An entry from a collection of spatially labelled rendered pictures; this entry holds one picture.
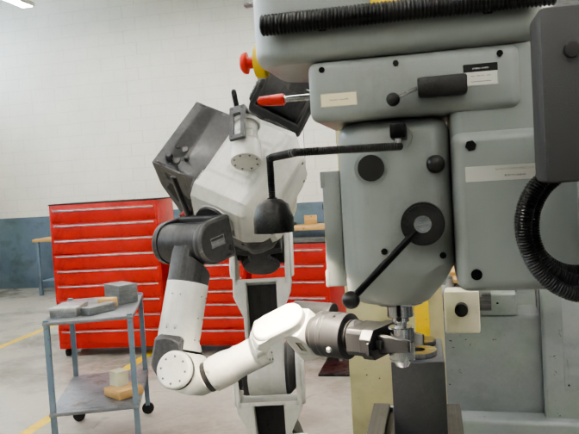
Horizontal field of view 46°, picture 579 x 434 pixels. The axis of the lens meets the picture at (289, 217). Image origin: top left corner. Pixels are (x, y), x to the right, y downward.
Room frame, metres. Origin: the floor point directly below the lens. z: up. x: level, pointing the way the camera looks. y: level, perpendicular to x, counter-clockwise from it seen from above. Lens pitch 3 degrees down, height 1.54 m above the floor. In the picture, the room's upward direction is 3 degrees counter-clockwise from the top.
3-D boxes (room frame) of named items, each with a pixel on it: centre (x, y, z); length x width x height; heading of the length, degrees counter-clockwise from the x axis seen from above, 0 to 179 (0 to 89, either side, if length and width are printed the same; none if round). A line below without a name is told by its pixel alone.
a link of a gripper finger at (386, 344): (1.19, -0.17, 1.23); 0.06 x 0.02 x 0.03; 53
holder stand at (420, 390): (1.61, -0.29, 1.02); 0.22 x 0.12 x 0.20; 169
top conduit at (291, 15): (1.06, -0.19, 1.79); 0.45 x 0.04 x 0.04; 78
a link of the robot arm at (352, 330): (1.27, -0.12, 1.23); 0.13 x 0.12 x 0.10; 143
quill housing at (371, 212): (1.21, -0.19, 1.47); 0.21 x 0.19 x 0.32; 168
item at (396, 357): (1.22, -0.19, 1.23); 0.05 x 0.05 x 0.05
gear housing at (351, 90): (1.21, -0.23, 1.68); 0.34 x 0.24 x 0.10; 78
